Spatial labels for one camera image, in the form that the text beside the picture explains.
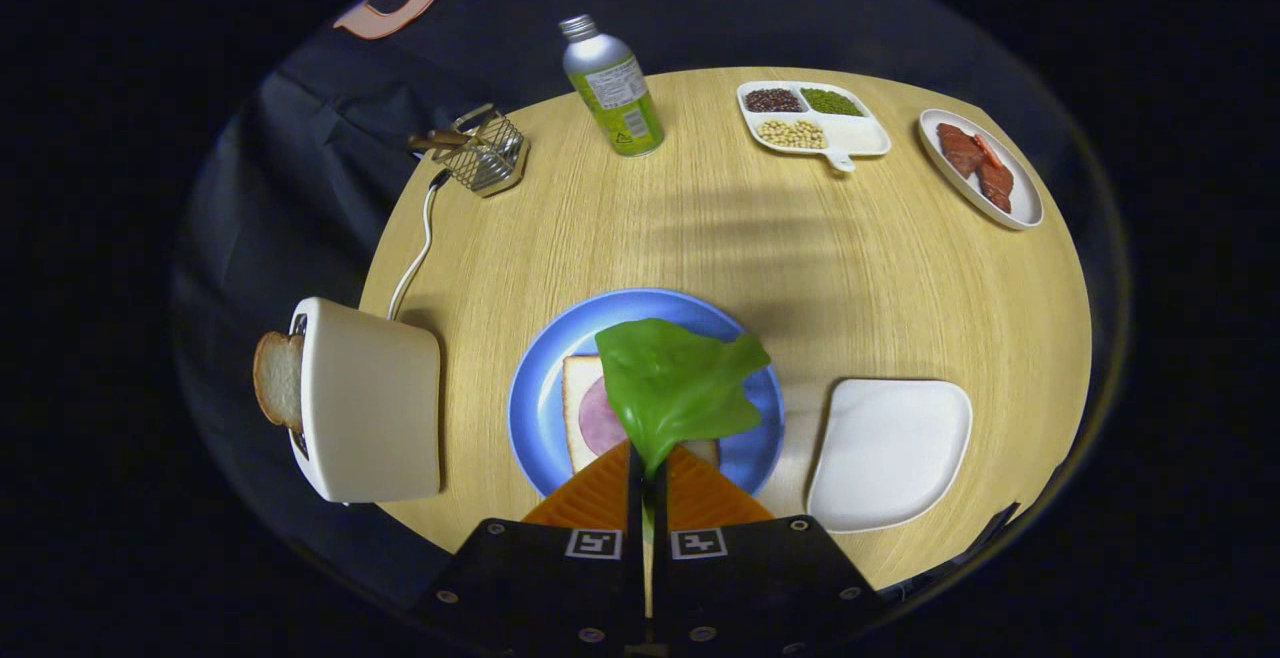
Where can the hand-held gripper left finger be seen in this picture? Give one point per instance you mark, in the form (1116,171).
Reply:
(634,498)

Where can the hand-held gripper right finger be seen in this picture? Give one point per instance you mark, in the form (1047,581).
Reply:
(660,508)

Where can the green lettuce leaf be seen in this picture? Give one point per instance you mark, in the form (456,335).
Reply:
(680,378)

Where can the toasted bread slice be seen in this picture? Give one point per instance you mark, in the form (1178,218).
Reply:
(278,378)

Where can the pink ham slice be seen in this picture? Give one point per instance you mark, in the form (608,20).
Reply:
(600,423)

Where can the white bread slice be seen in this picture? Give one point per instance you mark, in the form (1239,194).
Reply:
(578,408)

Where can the blue round plate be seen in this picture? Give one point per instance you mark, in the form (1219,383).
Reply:
(545,388)

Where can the white square plate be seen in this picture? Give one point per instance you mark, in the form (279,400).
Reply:
(890,453)

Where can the white toaster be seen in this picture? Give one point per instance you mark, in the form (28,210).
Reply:
(370,408)

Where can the pile of yellow soybeans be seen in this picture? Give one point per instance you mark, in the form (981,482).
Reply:
(793,133)

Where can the silver green drink bottle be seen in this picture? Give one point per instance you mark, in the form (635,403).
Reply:
(615,88)

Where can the pile of dark red beans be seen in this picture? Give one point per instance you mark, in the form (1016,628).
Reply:
(773,100)

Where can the white divided tray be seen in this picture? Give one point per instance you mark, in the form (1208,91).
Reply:
(860,133)

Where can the pile of green beans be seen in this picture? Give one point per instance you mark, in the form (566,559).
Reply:
(830,101)

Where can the red cured meat slice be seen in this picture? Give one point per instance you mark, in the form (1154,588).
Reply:
(997,183)
(960,148)

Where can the white oval plate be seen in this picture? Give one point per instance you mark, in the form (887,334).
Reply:
(1025,203)

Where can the orange pink sausage strip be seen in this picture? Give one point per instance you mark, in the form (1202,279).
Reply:
(988,150)

